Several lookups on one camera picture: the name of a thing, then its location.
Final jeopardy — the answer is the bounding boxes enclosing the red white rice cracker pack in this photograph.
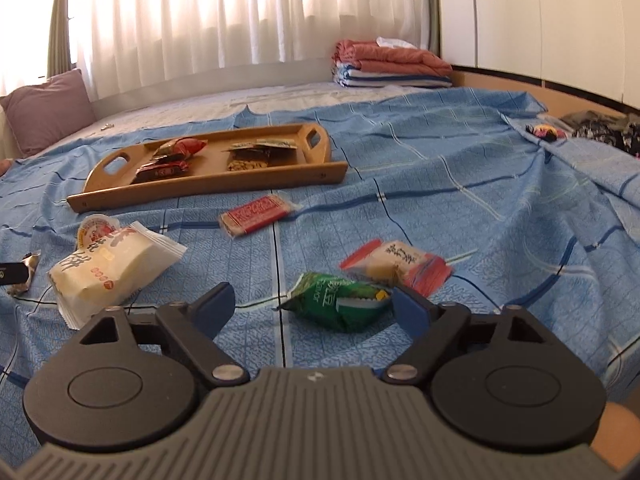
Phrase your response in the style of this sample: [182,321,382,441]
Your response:
[340,238,452,297]

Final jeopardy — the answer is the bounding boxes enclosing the green snack bag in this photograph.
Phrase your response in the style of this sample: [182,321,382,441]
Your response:
[280,272,392,333]

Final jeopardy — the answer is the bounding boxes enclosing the red patterned wafer pack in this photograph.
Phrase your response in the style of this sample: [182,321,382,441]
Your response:
[218,193,298,238]

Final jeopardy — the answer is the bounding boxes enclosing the white flower cake pack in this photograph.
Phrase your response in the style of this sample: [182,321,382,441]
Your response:
[48,221,186,330]

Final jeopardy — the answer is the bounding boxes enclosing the brown sunflower seed pack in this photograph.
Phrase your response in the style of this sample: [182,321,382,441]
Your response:
[227,158,269,171]

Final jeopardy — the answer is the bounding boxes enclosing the dark red chocolate bar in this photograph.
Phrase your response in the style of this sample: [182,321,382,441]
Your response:
[131,160,189,183]

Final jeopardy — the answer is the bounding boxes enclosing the red nut snack bag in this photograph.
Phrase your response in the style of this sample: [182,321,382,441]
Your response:
[152,138,207,160]

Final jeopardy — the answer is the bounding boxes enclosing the yellow orange tofu snack pack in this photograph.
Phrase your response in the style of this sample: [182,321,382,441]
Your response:
[255,138,297,150]

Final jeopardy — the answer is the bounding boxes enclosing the red Biscoff biscuit pack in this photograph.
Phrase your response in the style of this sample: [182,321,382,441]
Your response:
[149,154,191,165]

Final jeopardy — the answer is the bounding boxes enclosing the person's right hand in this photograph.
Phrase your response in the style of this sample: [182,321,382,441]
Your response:
[590,402,640,470]

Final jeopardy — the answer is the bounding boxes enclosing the blue plaid bedsheet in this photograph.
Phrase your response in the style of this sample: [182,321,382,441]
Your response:
[1,89,639,466]

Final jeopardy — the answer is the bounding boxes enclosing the purple pillow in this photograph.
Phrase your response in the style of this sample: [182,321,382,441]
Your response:
[1,68,96,157]

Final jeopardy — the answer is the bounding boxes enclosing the wooden serving tray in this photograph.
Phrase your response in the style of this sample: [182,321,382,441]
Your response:
[67,122,347,214]

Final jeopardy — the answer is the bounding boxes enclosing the white mattress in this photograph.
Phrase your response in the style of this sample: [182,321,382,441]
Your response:
[46,82,420,152]

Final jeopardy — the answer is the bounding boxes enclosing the grey green drape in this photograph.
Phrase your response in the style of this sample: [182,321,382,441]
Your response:
[47,0,72,78]

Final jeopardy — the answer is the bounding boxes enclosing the small colourful toy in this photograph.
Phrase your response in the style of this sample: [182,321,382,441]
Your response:
[525,124,566,143]

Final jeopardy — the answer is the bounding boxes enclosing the folded blue striped blanket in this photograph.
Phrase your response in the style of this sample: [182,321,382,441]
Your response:
[332,63,452,89]

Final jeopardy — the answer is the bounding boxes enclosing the dark patterned clothing pile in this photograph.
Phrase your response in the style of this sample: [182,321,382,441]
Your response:
[561,110,640,158]

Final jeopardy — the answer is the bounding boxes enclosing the white sheer curtain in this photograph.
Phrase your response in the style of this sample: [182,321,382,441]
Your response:
[70,0,431,100]

